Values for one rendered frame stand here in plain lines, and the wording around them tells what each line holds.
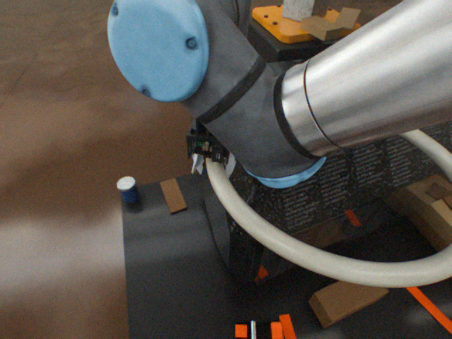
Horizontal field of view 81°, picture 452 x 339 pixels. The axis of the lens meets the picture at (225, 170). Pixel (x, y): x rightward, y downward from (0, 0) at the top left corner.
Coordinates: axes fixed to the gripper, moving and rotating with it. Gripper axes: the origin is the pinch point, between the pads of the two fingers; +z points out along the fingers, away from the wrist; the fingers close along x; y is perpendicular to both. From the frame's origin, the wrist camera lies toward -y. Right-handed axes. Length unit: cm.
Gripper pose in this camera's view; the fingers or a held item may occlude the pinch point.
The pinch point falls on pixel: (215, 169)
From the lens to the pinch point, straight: 56.8
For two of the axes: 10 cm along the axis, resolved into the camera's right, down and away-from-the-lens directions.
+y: -1.6, 6.9, -7.0
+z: -0.4, 7.1, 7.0
